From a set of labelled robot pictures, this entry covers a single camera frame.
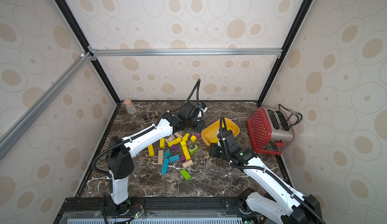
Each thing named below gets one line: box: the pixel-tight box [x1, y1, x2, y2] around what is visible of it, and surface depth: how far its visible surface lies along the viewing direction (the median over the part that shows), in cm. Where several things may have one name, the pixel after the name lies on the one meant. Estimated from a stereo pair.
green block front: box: [180, 168, 191, 182], surface depth 85 cm
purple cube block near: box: [179, 154, 186, 163], surface depth 91 cm
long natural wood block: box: [157, 149, 164, 165], surface depth 91 cm
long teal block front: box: [161, 158, 169, 175], surface depth 88 cm
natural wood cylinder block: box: [181, 159, 193, 168], surface depth 88 cm
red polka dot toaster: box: [246, 106, 294, 156], surface depth 88 cm
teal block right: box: [168, 154, 180, 163], surface depth 91 cm
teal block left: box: [163, 148, 171, 158], surface depth 92 cm
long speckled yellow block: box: [167, 137, 182, 148], surface depth 97 cm
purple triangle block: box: [169, 144, 179, 151], surface depth 95 cm
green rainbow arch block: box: [188, 144, 200, 155], surface depth 94 cm
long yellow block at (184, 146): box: [179, 140, 191, 161], surface depth 94 cm
